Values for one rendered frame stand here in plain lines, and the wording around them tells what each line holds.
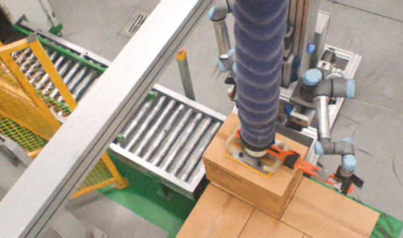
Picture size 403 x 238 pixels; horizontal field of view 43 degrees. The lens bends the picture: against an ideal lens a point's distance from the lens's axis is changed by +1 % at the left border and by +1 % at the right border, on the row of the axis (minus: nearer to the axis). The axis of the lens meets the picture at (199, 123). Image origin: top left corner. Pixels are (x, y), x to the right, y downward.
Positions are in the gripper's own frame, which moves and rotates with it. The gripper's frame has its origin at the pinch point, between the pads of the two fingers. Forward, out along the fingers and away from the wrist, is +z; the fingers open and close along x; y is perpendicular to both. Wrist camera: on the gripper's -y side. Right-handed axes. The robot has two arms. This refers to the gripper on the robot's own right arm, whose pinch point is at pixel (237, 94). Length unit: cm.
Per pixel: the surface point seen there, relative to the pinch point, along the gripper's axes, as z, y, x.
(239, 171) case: 13, 27, -45
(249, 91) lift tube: -78, 32, -37
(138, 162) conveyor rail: 60, -58, -62
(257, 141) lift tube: -21, 35, -35
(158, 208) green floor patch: 120, -44, -73
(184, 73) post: 45, -64, 20
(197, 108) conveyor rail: 60, -44, 4
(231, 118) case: 12.9, 1.3, -12.8
